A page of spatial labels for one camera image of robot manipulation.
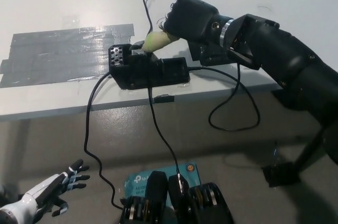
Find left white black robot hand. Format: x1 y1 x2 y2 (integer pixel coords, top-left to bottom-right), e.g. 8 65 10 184
24 159 90 217

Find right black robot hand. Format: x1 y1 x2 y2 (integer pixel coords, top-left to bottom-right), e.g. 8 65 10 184
159 0 235 48

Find black soldering iron cable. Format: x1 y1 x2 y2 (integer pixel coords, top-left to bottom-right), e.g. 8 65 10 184
187 62 261 132

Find black soldering station base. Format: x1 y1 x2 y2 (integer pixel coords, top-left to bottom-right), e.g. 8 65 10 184
108 41 191 91

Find black robot torso blocks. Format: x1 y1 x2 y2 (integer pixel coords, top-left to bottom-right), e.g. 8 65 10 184
118 171 234 224

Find small black tape strip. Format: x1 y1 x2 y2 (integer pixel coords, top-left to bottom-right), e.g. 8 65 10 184
154 94 175 103

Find teal tp-link box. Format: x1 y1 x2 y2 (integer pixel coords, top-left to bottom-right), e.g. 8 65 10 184
124 162 203 206

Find black slanted stand leg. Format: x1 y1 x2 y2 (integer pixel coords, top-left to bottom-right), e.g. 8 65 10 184
295 126 326 172

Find black taped stand foot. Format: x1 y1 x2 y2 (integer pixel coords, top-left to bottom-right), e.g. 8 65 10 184
260 162 302 188

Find black wavy power cable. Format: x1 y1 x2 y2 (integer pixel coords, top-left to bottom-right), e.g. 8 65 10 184
83 72 124 210

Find long thin black cable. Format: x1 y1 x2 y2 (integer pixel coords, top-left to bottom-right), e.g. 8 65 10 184
142 0 185 195

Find grey duct tape patch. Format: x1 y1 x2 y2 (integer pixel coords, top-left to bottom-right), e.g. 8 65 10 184
0 24 135 89

